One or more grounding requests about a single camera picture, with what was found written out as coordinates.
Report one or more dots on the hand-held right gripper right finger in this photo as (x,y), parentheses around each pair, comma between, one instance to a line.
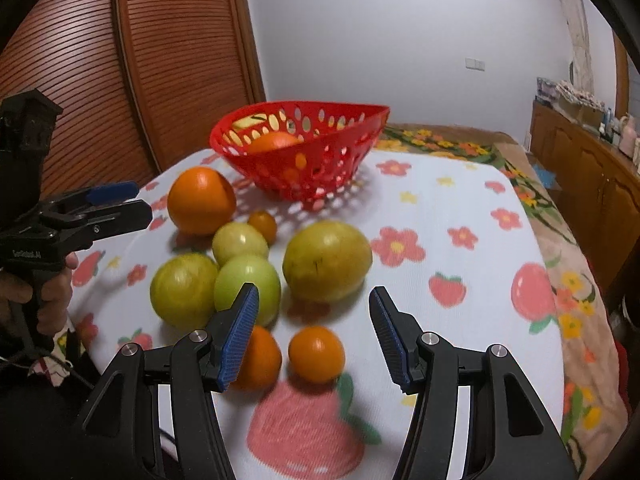
(387,330)

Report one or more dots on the beige curtain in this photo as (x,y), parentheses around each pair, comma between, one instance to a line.
(580,40)

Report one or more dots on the patterned storage box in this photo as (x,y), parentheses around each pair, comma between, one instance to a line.
(546,90)

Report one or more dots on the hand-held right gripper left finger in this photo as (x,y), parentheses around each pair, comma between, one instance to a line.
(240,335)

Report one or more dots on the white wall switch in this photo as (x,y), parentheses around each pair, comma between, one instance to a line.
(475,63)

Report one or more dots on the small bottles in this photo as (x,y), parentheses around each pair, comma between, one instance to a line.
(607,127)

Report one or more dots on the cardboard box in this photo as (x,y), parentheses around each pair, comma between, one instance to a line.
(582,114)

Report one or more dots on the tiny orange mandarin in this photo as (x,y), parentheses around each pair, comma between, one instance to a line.
(262,226)

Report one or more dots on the large yellow-green pear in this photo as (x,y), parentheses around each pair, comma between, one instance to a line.
(327,260)

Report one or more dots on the large orange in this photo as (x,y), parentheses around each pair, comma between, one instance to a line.
(200,200)

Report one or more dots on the small orange mandarin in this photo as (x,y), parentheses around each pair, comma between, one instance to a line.
(262,360)
(316,355)

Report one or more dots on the person's left hand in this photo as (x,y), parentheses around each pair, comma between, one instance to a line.
(59,295)

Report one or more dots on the green pear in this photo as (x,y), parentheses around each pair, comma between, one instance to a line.
(240,276)

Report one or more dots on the pink kettle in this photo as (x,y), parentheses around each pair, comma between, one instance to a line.
(629,132)

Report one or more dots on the small yellow-green pear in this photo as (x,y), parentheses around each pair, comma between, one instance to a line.
(240,242)

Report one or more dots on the wooden framed window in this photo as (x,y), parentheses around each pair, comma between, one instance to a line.
(622,75)

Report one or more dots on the patterned folded cloth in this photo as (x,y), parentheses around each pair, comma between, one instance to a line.
(575,92)

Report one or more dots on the yellow-green apple at back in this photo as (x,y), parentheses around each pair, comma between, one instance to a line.
(247,123)

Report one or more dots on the wooden louvred wardrobe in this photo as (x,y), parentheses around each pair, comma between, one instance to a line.
(175,60)

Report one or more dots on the wooden cabinet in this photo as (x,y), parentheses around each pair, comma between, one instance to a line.
(590,180)

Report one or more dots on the brown floral blanket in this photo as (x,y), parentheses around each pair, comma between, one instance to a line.
(560,240)

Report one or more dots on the white flower printed cloth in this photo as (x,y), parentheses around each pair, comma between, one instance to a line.
(450,200)

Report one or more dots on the blue cloth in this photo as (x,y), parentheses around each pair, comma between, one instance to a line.
(545,176)

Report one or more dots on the red perforated plastic basket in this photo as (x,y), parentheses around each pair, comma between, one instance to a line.
(320,160)

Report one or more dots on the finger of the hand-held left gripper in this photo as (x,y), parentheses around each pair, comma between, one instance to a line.
(115,192)
(125,216)

